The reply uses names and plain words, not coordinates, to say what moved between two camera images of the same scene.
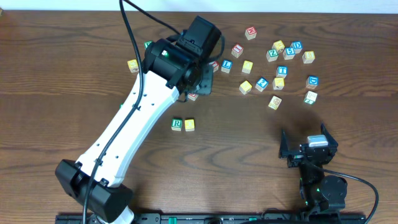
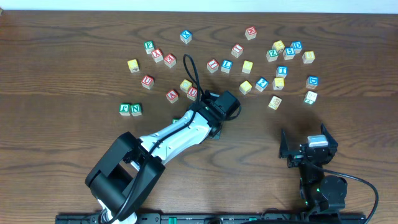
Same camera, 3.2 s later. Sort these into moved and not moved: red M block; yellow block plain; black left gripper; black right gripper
Moved: black left gripper
Not moved: red M block; black right gripper; yellow block plain
